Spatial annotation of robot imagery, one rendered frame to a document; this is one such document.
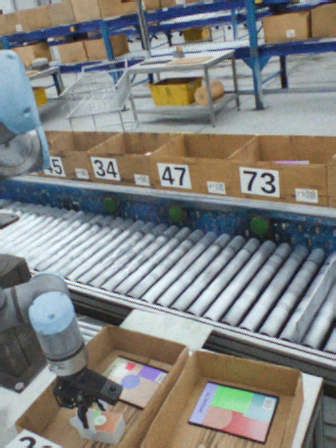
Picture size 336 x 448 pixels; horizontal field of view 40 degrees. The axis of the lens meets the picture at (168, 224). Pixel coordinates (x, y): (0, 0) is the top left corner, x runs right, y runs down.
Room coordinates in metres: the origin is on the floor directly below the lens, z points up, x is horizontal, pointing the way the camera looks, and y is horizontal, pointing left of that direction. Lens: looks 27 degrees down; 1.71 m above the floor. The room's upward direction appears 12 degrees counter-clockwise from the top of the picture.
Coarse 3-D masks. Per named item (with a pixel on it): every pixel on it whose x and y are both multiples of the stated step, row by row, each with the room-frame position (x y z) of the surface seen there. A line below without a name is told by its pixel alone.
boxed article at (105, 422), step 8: (88, 408) 0.86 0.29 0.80; (96, 416) 0.83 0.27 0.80; (104, 416) 0.82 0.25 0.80; (112, 416) 0.82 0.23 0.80; (120, 416) 0.81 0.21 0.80; (96, 424) 0.80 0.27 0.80; (104, 424) 0.80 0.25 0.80; (112, 424) 0.79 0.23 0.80; (120, 424) 0.80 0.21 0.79; (80, 432) 0.81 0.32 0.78; (104, 432) 0.78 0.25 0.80; (112, 432) 0.77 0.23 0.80; (120, 432) 0.79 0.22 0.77; (96, 440) 0.79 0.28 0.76; (104, 440) 0.78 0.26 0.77; (112, 440) 0.77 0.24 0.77
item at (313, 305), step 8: (328, 272) 1.21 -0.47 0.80; (320, 280) 1.17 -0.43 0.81; (328, 280) 1.21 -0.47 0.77; (320, 288) 1.15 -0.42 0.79; (328, 288) 1.21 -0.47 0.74; (312, 296) 1.10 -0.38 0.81; (320, 296) 1.15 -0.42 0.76; (312, 304) 1.09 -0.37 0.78; (320, 304) 1.15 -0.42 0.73; (304, 312) 1.04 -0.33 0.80; (312, 312) 1.09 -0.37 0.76; (296, 320) 1.01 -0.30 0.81; (304, 320) 1.04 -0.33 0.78; (312, 320) 1.09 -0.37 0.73; (296, 328) 1.01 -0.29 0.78; (304, 328) 1.04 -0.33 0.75; (304, 336) 1.04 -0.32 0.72
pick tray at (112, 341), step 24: (96, 336) 1.08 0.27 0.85; (120, 336) 1.09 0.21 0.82; (144, 336) 1.04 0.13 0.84; (96, 360) 1.05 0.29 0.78; (144, 360) 1.03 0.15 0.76; (168, 360) 1.00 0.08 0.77; (168, 384) 0.86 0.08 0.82; (48, 408) 0.89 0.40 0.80; (96, 408) 0.89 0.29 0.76; (120, 408) 0.88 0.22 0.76; (144, 408) 0.78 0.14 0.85; (48, 432) 0.85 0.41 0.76; (72, 432) 0.83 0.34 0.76; (144, 432) 0.76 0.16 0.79
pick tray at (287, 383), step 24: (192, 360) 0.91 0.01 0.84; (216, 360) 0.91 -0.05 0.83; (240, 360) 0.87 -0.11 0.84; (192, 384) 0.89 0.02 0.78; (240, 384) 0.87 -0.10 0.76; (264, 384) 0.84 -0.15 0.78; (288, 384) 0.81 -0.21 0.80; (168, 408) 0.79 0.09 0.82; (192, 408) 0.83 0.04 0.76; (288, 408) 0.77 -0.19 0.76; (168, 432) 0.77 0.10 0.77; (192, 432) 0.76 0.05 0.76; (216, 432) 0.75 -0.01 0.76; (288, 432) 0.66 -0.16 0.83
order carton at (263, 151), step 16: (256, 144) 1.92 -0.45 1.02; (272, 144) 1.90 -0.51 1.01; (288, 144) 1.86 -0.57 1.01; (304, 144) 1.81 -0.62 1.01; (320, 144) 1.77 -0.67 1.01; (240, 160) 1.69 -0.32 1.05; (256, 160) 1.91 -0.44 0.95; (272, 160) 1.91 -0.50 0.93; (288, 160) 1.86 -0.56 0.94; (304, 160) 1.82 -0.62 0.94; (320, 160) 1.77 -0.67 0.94; (288, 176) 1.56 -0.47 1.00; (304, 176) 1.53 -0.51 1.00; (320, 176) 1.49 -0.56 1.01; (240, 192) 1.70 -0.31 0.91; (288, 192) 1.57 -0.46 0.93; (320, 192) 1.49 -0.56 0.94
